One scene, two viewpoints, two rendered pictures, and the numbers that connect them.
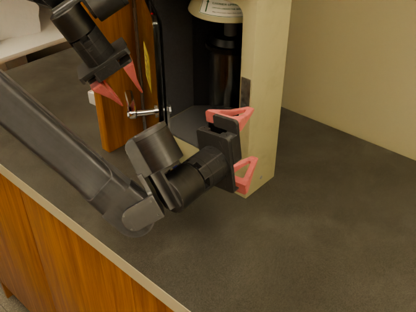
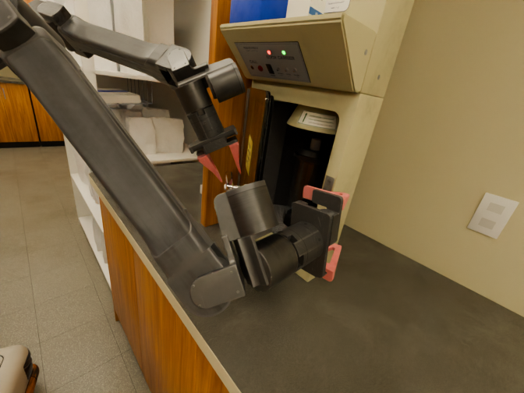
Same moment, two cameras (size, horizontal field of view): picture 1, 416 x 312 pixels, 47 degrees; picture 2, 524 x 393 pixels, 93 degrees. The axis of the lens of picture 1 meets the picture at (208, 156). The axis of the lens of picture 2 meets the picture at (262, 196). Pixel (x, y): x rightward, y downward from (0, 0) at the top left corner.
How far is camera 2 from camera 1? 0.39 m
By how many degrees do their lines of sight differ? 12
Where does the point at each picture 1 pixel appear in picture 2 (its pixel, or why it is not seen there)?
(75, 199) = not seen: hidden behind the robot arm
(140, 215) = (214, 288)
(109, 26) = not seen: hidden behind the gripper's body
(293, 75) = not seen: hidden behind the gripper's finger
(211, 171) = (306, 248)
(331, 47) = (377, 179)
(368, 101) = (402, 222)
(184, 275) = (248, 353)
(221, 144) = (320, 221)
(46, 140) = (121, 172)
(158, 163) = (250, 226)
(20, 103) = (103, 124)
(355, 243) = (412, 345)
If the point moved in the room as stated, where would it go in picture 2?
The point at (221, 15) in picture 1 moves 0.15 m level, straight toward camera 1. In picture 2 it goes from (315, 125) to (321, 136)
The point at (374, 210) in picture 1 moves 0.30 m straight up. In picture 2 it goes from (420, 313) to (479, 206)
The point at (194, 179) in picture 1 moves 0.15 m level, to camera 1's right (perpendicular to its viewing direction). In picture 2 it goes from (288, 254) to (415, 277)
